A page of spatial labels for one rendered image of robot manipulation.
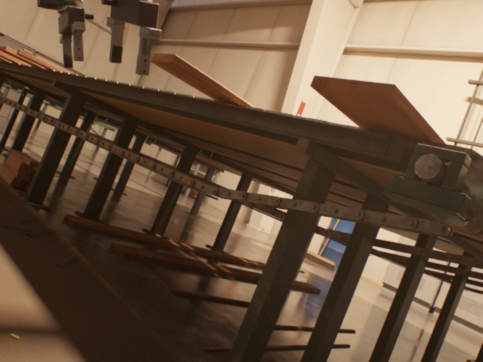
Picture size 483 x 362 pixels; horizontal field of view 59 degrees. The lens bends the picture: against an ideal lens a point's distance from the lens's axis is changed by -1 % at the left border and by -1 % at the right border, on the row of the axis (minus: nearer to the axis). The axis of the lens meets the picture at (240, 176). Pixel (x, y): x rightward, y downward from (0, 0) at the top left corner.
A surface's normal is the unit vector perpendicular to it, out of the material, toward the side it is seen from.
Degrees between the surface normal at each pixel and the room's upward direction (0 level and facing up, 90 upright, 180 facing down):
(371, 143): 90
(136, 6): 113
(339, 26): 90
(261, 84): 88
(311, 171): 90
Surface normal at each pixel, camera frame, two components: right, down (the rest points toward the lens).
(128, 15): -0.74, 0.10
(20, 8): 0.69, 0.20
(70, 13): 0.56, 0.06
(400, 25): -0.60, -0.28
